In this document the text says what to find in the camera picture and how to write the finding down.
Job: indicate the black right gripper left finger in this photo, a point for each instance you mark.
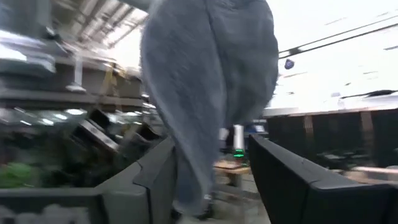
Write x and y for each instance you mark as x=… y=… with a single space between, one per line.
x=124 y=199

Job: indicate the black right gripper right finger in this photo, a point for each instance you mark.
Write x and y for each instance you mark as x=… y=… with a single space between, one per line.
x=304 y=199

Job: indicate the blue denim cap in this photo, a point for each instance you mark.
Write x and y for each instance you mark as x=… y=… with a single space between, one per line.
x=202 y=77

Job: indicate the small green potted plant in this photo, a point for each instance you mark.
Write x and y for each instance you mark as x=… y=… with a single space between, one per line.
x=15 y=175

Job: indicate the storage shelf rack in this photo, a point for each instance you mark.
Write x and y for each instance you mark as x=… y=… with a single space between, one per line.
x=77 y=77

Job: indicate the dark partition wall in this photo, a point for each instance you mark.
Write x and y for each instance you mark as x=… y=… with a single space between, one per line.
x=335 y=137

